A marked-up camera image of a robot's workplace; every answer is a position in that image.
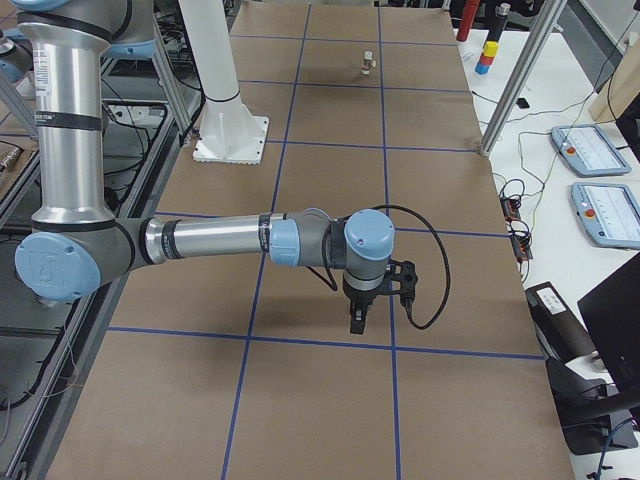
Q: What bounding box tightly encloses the yellow block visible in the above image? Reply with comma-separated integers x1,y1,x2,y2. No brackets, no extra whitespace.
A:
482,41,499,58

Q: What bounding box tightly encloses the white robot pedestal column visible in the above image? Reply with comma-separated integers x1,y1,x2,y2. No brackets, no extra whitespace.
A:
179,0,269,165

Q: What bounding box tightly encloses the black cylinder bottle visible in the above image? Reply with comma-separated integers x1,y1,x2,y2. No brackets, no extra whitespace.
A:
486,2,511,42

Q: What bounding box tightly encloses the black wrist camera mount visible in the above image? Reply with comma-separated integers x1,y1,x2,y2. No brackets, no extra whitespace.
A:
389,260,418,309

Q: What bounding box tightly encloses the blue block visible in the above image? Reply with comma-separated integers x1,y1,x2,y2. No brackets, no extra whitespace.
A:
474,63,490,75

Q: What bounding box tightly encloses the teach pendant tablet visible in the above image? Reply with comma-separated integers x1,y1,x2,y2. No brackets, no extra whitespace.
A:
551,124,631,177
570,182,639,250

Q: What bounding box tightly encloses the red block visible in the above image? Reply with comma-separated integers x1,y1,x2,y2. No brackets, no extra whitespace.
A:
478,54,494,67

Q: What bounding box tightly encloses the black monitor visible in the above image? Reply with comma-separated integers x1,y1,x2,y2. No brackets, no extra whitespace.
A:
578,255,640,390

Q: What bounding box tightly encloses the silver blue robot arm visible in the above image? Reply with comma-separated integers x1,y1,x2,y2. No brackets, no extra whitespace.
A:
15,1,395,334

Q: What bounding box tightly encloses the black monitor stand base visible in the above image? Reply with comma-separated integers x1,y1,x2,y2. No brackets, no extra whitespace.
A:
545,358,639,456

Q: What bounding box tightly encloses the aluminium frame post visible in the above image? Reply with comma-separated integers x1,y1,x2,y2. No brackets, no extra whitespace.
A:
478,0,567,157

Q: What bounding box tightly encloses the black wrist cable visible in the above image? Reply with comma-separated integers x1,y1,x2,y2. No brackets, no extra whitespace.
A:
372,204,451,330

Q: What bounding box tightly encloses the wooden board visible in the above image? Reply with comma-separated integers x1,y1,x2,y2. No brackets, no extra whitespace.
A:
589,31,639,122

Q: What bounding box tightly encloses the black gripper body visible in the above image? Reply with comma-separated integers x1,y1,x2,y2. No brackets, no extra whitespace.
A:
343,280,389,313

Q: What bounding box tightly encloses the black box with label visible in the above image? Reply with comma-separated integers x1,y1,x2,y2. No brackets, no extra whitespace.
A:
525,282,596,363

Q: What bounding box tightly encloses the lower orange electronics board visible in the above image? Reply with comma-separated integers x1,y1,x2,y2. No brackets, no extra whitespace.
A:
510,233,533,263

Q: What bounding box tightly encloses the white chrome PPR valve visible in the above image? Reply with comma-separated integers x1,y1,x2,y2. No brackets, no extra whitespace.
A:
361,50,377,76

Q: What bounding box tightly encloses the red cylinder bottle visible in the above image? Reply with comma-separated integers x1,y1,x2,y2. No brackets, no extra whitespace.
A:
456,0,481,42

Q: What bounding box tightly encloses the lower teach pendant tablet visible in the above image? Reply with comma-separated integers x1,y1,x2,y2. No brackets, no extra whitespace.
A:
570,182,639,250

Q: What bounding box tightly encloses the small black object on table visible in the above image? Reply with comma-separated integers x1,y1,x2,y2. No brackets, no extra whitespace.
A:
516,97,530,109

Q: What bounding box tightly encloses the upper teach pendant tablet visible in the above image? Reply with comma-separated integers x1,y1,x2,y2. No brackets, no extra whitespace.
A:
551,124,631,177

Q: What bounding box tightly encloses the orange electronics board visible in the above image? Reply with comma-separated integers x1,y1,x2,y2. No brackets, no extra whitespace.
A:
500,197,521,221
510,233,533,263

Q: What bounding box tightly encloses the upper orange electronics board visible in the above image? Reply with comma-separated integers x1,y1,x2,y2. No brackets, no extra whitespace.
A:
500,197,521,221

